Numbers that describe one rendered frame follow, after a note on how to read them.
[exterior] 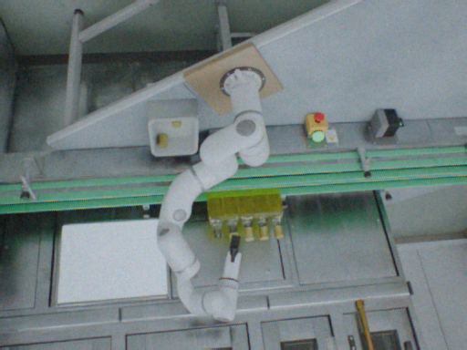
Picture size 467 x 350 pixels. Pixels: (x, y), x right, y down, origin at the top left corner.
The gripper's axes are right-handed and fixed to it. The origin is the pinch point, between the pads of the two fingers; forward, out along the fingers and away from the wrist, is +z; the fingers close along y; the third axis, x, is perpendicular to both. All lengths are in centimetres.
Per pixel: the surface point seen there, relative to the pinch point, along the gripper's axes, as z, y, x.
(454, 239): 182, -309, -250
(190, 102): 36, 32, 24
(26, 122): 48, -17, 101
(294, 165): 30.2, 12.0, -17.2
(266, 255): 3.0, -14.3, -13.6
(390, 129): 49, 19, -52
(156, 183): 17.8, 2.0, 33.5
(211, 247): 2.5, -14.5, 8.7
